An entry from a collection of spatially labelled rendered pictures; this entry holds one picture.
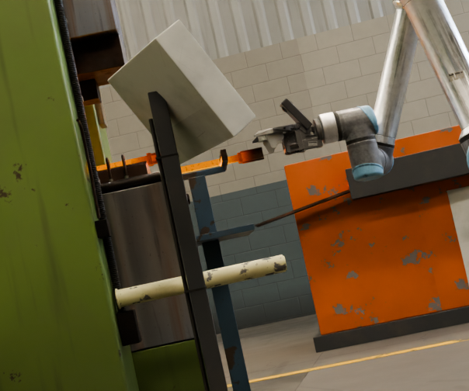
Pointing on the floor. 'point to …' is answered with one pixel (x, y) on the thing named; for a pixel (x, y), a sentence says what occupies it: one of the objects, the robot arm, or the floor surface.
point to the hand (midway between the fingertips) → (253, 136)
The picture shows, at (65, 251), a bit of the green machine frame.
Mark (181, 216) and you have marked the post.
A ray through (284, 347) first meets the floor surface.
